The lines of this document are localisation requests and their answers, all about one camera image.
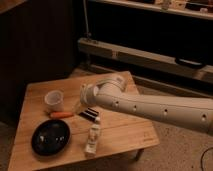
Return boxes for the orange pepper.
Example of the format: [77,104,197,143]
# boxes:
[49,112,74,119]

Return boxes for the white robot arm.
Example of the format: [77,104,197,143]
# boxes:
[80,74,213,136]

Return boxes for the white ceramic cup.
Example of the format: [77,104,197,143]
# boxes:
[44,90,64,112]

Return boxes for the white tube bottle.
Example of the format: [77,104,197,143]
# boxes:
[84,124,101,158]

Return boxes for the metal pole stand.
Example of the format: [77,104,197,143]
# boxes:
[83,0,91,42]

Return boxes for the wooden table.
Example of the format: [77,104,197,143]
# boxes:
[8,74,159,171]

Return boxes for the black bowl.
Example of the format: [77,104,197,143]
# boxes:
[31,119,71,156]

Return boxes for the wooden shelf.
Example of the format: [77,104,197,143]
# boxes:
[90,0,213,21]

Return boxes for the long beige case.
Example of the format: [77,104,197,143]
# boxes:
[78,38,213,84]

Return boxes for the black case handle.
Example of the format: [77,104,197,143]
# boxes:
[175,58,206,69]

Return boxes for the black cable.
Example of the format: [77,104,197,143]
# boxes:
[200,146,213,171]

